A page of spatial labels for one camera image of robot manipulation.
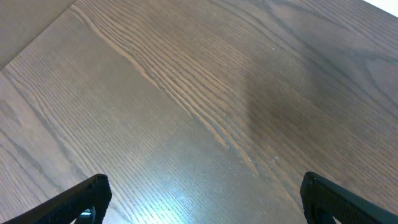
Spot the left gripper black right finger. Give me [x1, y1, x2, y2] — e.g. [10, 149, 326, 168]
[300, 172, 397, 224]

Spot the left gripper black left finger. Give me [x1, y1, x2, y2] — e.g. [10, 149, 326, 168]
[4, 174, 112, 224]

